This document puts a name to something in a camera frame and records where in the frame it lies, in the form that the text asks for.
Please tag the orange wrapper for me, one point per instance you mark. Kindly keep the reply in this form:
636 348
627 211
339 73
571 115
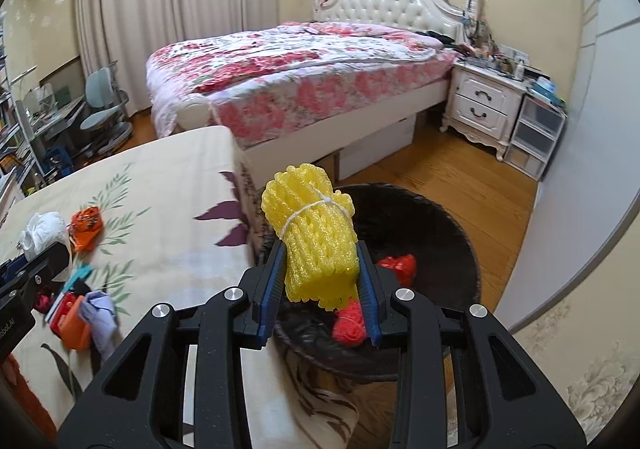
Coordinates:
85 228

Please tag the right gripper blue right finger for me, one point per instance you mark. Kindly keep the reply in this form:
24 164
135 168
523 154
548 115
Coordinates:
371 296

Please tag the grey-blue desk chair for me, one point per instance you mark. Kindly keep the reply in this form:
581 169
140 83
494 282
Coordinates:
107 124

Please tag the red crumpled wrapper in bin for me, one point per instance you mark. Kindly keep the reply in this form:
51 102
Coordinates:
404 268

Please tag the black trash bin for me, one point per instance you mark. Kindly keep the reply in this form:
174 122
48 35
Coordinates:
393 222

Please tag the pink floral quilt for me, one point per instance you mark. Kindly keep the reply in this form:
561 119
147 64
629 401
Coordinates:
265 84

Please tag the teal and white tube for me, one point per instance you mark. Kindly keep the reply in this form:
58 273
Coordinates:
80 274

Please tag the red bottle black cap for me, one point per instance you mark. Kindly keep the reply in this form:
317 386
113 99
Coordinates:
64 311

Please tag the dark red wrapper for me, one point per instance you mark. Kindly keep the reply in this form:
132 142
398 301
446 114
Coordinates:
44 299

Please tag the white bed with headboard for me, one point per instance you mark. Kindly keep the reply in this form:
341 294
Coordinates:
438 19

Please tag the plastic drawer unit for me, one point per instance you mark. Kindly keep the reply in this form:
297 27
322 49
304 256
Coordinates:
535 135

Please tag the floral cream bedsheet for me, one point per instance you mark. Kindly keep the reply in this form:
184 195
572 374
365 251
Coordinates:
181 223

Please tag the white tissue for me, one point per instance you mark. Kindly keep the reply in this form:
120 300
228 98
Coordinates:
41 232

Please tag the white bookshelf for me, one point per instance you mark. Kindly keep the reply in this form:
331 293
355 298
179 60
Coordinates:
18 158

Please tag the yellow foam net bundle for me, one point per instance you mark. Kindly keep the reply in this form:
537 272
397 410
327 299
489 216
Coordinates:
314 221

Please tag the red foam net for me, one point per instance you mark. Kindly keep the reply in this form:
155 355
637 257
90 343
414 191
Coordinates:
349 328

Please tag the lavender tissue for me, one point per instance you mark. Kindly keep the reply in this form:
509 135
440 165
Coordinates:
97 310

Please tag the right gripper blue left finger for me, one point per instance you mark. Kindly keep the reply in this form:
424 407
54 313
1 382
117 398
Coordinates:
268 293

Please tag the study desk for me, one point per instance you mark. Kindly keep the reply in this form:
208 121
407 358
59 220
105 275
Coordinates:
33 130

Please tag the white nightstand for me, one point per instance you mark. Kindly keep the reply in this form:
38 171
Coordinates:
482 106

